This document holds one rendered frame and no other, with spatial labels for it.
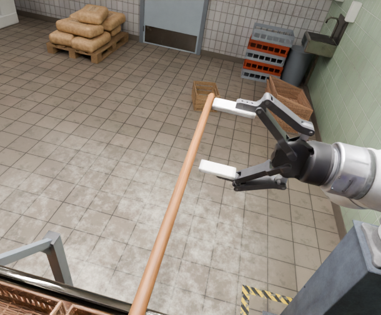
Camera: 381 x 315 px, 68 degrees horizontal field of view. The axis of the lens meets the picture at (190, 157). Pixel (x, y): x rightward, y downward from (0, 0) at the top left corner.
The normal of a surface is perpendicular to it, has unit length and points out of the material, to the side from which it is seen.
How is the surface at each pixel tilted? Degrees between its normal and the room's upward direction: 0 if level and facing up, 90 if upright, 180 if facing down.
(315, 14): 90
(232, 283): 0
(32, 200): 0
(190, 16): 90
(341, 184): 90
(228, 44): 90
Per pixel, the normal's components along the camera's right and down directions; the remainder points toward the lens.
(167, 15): -0.21, 0.60
